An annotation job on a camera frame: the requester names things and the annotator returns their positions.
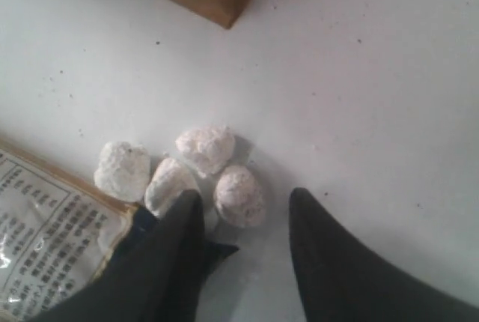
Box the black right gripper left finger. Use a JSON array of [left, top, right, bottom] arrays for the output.
[[25, 189, 205, 322]]

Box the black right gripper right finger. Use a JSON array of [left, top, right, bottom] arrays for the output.
[[289, 187, 478, 321]]

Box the long dark noodle package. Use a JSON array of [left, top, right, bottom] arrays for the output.
[[0, 136, 240, 318]]

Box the white garlic clove cluster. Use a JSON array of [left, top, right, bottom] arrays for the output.
[[93, 126, 266, 231]]

